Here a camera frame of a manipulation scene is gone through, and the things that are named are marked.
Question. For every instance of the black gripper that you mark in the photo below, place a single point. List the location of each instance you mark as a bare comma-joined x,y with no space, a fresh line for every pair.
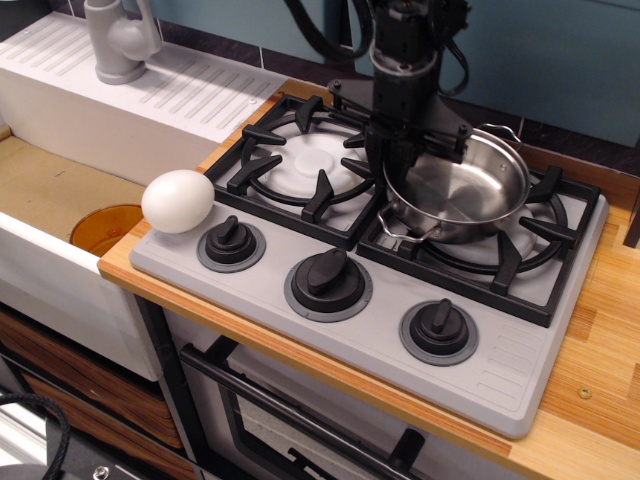
407,115

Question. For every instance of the stainless steel pot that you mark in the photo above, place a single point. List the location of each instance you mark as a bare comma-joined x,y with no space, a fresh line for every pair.
442,201

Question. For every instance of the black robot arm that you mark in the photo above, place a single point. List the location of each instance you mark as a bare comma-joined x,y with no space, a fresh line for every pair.
412,32

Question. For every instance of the grey toy stove top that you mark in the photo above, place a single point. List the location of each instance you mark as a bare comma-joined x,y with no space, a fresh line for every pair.
500,386

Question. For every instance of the black middle stove knob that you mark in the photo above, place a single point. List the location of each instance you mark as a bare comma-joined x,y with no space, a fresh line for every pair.
328,287

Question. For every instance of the black stove knob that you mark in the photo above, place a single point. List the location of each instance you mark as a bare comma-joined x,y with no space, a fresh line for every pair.
328,287
439,333
231,246

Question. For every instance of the black left stove knob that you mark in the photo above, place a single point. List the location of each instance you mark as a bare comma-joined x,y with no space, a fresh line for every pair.
231,246

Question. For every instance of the black right stove knob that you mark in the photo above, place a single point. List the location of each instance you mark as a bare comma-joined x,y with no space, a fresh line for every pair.
439,333

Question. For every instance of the white egg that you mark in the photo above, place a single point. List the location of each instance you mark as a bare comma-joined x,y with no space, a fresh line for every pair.
177,201

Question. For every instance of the black left burner grate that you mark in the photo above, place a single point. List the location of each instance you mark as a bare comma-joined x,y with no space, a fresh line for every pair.
300,175

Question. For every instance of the black burner grate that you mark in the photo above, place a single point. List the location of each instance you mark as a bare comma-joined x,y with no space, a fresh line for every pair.
300,175
524,270

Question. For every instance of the black right burner grate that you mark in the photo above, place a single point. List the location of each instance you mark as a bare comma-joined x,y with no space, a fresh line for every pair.
524,270

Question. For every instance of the grey toy faucet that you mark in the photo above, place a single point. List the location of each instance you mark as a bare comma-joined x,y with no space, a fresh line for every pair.
121,45

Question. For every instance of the white sink unit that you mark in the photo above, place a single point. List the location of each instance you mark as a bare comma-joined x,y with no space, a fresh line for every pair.
71,144

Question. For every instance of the oven door with window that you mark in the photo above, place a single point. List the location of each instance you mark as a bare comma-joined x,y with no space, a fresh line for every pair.
275,450

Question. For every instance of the upper wooden drawer front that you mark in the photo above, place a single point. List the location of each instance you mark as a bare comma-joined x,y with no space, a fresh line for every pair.
126,394

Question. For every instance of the wooden drawer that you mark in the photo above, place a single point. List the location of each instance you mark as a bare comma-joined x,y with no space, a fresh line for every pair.
144,454
126,394

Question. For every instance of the lower wooden drawer front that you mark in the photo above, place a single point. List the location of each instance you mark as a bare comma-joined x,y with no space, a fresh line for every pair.
144,454

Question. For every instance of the right teal wall cabinet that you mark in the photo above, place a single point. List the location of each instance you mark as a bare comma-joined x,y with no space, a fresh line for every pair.
569,64

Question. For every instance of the black oven door handle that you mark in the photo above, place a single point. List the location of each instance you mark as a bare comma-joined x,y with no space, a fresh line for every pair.
294,416

